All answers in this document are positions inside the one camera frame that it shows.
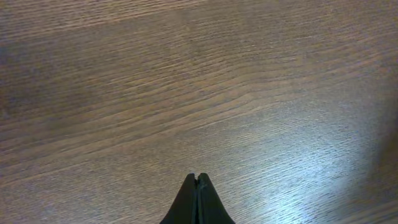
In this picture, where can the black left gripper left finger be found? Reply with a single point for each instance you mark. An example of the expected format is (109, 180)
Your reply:
(184, 207)

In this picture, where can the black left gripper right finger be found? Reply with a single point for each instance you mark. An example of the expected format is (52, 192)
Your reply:
(210, 209)

